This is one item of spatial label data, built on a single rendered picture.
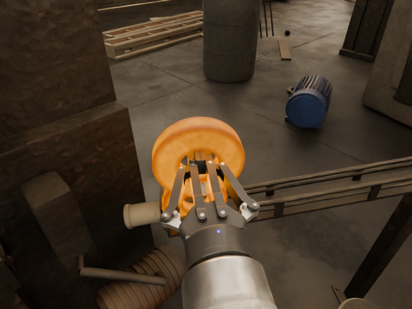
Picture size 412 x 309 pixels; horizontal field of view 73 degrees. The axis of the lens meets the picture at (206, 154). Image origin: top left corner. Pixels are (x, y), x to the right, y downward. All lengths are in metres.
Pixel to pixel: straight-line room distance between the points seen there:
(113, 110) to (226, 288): 0.54
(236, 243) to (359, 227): 1.44
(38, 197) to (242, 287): 0.47
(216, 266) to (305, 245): 1.26
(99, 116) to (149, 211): 0.25
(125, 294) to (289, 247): 0.94
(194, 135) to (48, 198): 0.34
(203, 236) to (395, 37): 2.51
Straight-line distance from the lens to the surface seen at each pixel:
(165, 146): 0.42
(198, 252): 0.30
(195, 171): 0.40
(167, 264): 0.78
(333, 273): 1.49
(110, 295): 0.77
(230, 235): 0.31
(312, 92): 2.19
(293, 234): 1.55
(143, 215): 0.68
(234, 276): 0.28
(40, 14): 0.67
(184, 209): 0.68
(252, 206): 0.36
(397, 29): 2.69
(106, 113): 0.71
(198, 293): 0.28
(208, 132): 0.41
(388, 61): 2.73
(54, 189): 0.64
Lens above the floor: 1.20
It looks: 38 degrees down
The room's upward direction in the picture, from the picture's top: straight up
